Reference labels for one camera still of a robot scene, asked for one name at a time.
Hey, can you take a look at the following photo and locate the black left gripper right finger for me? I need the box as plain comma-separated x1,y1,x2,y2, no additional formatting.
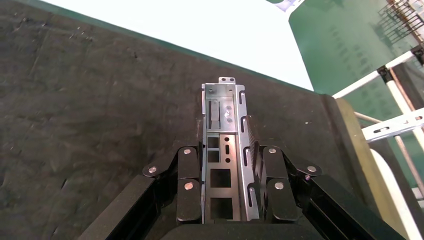
246,115,323,223

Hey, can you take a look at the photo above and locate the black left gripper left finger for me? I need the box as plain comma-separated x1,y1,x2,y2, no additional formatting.
142,142,203,224

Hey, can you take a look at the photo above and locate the channel metal bracket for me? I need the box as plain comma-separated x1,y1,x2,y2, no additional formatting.
201,76,261,223

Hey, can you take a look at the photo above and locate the black felt-lined container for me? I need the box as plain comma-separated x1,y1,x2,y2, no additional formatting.
0,0,412,240

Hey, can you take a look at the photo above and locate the white slotted-angle shelf rack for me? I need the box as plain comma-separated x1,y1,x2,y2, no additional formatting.
361,107,424,144

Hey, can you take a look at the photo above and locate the white pipe cart frame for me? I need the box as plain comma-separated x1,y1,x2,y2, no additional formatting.
332,43,424,140

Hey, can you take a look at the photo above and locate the dark wire mesh basket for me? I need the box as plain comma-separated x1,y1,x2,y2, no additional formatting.
377,0,424,46

